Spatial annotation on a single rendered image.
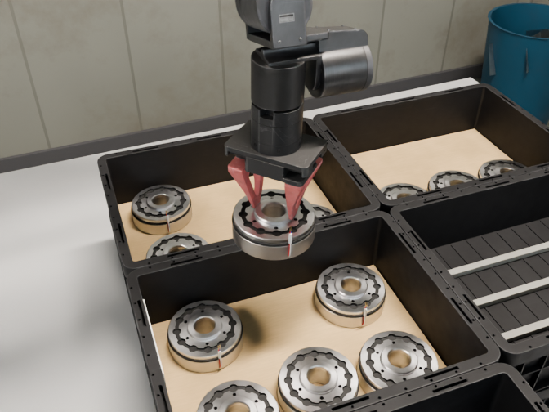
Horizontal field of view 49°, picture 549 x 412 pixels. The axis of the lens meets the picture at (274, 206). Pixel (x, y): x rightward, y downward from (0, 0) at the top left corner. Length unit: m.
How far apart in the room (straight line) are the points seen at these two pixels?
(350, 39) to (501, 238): 0.55
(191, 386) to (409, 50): 2.58
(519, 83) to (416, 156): 1.69
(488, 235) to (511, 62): 1.84
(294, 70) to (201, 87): 2.18
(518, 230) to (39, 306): 0.85
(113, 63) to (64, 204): 1.34
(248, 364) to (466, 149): 0.69
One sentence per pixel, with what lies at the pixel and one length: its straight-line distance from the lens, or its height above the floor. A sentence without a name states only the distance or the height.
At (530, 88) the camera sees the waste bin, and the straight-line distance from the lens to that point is 2.93.
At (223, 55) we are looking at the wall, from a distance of 2.75.
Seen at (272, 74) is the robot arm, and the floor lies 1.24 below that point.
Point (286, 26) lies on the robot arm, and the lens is 0.60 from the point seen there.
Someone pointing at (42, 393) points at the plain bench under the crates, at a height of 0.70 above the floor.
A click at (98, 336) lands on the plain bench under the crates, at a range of 1.09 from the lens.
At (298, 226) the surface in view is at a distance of 0.73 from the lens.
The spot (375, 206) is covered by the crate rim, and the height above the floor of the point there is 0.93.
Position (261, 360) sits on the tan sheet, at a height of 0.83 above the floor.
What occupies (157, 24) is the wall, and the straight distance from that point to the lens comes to 2.62.
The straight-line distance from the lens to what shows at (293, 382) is 0.79.
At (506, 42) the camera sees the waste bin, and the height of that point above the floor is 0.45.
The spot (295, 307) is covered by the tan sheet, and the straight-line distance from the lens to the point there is 0.91.
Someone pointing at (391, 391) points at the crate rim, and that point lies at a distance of 0.71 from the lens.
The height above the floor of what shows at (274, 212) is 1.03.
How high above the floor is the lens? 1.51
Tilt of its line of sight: 39 degrees down
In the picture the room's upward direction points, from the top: straight up
